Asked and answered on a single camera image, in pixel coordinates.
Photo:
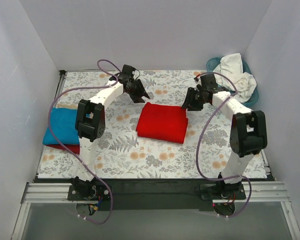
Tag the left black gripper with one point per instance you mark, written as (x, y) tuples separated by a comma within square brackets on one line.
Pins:
[(134, 87)]

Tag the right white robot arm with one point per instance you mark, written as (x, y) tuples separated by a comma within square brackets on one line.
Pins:
[(248, 133)]

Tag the aluminium frame rail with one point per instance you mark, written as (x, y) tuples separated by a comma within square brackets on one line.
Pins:
[(45, 212)]

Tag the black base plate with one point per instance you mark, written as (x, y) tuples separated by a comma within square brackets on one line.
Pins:
[(154, 194)]

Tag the folded dark red t-shirt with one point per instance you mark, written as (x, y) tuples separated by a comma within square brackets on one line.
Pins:
[(75, 148)]

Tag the white crumpled t-shirt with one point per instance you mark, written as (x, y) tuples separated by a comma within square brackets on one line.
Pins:
[(231, 66)]

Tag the folded tan t-shirt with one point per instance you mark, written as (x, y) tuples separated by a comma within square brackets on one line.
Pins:
[(68, 106)]

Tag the teal plastic basket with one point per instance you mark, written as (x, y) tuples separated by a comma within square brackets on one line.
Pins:
[(215, 61)]

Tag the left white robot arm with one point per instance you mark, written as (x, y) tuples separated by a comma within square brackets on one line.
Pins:
[(90, 123)]

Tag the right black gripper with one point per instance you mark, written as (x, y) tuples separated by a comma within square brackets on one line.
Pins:
[(195, 97)]

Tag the folded blue t-shirt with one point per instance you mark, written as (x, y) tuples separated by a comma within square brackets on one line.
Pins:
[(62, 121)]

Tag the floral table mat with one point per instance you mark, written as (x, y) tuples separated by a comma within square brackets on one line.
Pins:
[(120, 153)]

